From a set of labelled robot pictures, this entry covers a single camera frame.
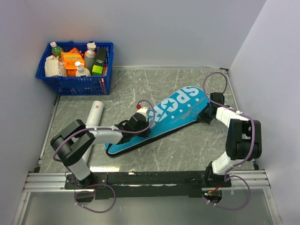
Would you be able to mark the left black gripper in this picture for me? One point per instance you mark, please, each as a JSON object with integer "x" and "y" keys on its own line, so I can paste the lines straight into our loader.
{"x": 145, "y": 134}

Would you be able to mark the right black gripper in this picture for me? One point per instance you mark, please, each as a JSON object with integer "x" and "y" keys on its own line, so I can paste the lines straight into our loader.
{"x": 201, "y": 117}

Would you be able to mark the blue racket cover bag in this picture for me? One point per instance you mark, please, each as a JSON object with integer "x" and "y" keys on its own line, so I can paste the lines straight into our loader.
{"x": 177, "y": 111}

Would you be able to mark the white shuttlecock tube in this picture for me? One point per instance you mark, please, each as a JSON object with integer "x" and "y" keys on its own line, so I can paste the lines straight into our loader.
{"x": 93, "y": 121}

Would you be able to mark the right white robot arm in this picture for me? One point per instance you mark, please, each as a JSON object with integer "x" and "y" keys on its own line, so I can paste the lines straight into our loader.
{"x": 243, "y": 142}

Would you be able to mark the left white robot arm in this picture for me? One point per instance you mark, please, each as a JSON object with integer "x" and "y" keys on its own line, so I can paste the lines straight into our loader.
{"x": 74, "y": 140}

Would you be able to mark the black green box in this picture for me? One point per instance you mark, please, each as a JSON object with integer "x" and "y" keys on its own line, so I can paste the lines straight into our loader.
{"x": 99, "y": 62}

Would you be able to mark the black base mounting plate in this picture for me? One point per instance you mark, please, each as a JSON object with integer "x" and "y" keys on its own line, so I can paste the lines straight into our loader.
{"x": 105, "y": 185}

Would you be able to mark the beige pump bottle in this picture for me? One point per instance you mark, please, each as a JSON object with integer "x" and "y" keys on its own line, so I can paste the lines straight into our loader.
{"x": 81, "y": 70}

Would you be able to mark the grey pump bottle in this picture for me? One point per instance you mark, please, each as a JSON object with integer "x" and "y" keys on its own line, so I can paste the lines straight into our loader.
{"x": 89, "y": 56}

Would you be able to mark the orange snack packet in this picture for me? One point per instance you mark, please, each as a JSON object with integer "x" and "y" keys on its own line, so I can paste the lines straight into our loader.
{"x": 70, "y": 58}

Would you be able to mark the beige cloth bag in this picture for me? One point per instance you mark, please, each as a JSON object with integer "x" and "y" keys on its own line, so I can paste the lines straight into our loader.
{"x": 54, "y": 68}

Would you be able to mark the green drink bottle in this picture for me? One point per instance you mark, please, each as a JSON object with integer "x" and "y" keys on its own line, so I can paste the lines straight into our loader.
{"x": 56, "y": 50}

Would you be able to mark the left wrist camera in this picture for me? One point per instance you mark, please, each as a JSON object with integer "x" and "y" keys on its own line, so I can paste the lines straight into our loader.
{"x": 143, "y": 111}

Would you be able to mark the aluminium rail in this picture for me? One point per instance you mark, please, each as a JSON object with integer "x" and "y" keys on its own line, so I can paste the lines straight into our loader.
{"x": 55, "y": 182}

